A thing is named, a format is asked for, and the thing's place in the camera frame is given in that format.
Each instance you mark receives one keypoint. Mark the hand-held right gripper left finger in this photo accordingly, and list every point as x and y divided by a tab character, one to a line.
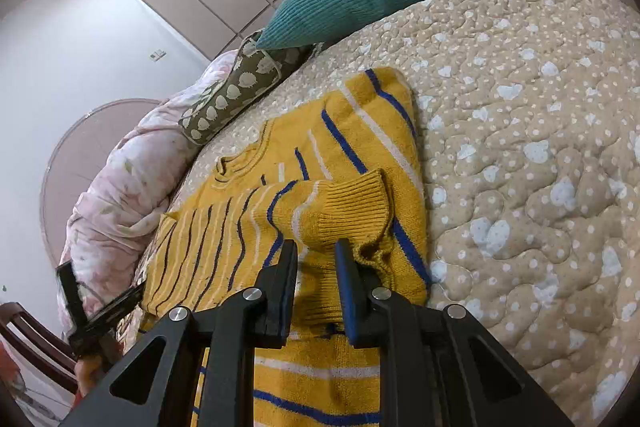
289	292

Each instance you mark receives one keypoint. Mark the small wall switch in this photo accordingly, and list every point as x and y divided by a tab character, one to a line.
158	55

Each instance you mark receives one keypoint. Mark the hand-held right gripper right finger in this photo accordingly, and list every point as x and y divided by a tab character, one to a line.
347	294

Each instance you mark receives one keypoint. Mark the pink floral comforter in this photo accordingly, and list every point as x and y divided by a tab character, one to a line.
125	187

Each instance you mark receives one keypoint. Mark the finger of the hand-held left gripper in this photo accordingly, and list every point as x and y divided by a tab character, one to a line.
117	307
67	292

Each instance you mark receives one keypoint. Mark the dark red wooden chair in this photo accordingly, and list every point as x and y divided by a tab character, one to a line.
30	337

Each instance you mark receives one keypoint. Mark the beige quilted dotted bedspread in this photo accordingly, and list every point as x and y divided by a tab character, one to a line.
525	157

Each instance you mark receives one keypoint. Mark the yellow striped towel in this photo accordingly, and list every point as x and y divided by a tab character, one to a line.
350	132

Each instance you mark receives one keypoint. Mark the person's left hand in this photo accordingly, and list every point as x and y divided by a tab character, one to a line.
90	374

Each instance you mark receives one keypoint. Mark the round pink headboard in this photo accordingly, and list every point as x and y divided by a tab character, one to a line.
75	147

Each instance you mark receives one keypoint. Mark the olive hedgehog print bolster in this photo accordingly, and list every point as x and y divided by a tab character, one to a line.
235	92

